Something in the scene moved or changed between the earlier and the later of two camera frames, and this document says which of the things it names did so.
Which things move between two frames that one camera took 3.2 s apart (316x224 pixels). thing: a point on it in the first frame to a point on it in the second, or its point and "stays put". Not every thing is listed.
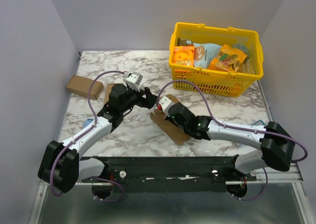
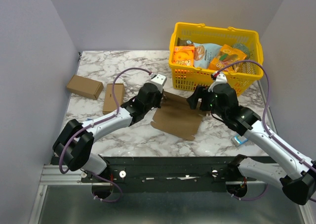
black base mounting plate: x=171 y=173 stays put
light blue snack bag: x=204 y=54 stays put
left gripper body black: x=134 y=98 to x=156 y=102
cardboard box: x=82 y=85 stays put
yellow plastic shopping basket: x=219 y=60 stays put
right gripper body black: x=169 y=113 to x=201 y=99
